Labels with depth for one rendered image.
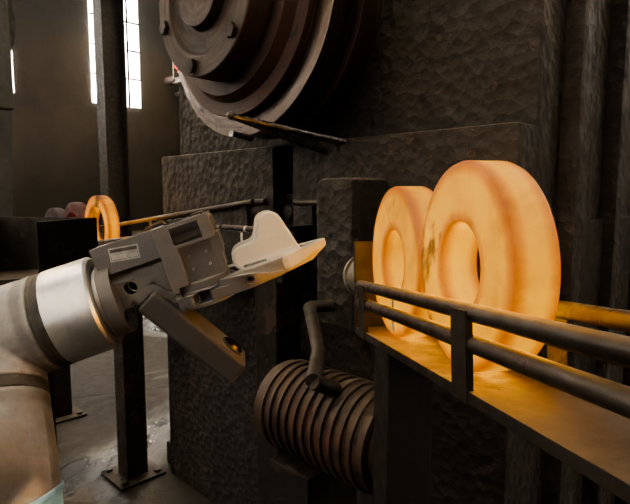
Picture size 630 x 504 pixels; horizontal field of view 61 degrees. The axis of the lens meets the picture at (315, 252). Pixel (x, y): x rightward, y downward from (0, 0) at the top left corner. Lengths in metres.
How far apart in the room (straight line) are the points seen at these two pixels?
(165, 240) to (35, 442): 0.19
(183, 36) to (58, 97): 10.58
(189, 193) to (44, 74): 10.33
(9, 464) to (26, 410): 0.05
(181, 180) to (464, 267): 1.02
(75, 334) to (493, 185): 0.36
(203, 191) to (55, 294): 0.82
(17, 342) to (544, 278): 0.41
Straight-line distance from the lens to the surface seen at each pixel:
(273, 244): 0.50
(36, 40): 11.70
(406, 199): 0.51
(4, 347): 0.52
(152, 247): 0.51
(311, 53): 0.89
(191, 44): 1.03
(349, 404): 0.67
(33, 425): 0.51
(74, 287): 0.50
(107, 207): 1.58
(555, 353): 0.40
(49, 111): 11.51
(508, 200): 0.35
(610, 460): 0.27
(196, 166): 1.32
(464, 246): 0.44
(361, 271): 0.62
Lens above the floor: 0.77
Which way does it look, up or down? 6 degrees down
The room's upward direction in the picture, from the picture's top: straight up
